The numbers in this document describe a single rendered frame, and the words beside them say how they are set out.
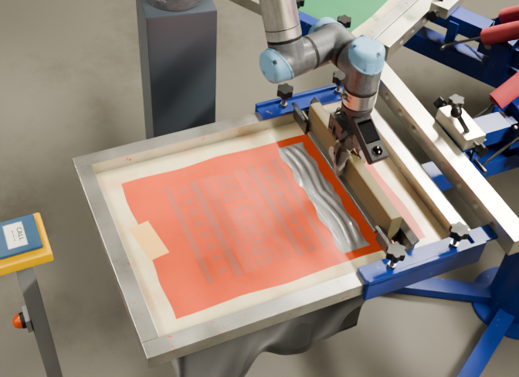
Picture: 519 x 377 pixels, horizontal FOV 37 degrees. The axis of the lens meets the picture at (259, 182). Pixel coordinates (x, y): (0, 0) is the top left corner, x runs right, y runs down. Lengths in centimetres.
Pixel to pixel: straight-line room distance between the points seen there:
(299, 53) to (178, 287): 56
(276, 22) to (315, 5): 88
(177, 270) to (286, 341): 35
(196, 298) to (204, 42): 71
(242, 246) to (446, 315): 131
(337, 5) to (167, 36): 69
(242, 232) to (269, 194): 14
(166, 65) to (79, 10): 213
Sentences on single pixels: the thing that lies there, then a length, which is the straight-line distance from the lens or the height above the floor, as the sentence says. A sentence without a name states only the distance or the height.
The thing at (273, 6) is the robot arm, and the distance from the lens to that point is 158.
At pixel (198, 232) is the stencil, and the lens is 175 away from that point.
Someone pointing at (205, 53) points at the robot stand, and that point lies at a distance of 204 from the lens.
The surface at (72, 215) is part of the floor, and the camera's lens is 309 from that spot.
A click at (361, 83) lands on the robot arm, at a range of 164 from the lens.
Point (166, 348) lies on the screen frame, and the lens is 154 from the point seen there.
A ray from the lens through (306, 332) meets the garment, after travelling 188.
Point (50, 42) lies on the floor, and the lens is 394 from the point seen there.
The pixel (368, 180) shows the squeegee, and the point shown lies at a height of 106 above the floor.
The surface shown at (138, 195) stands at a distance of 184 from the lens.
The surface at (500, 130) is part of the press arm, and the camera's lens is 201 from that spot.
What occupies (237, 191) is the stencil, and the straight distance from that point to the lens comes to 184.
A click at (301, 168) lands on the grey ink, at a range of 190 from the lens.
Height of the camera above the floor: 231
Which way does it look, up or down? 47 degrees down
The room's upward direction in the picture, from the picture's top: 5 degrees clockwise
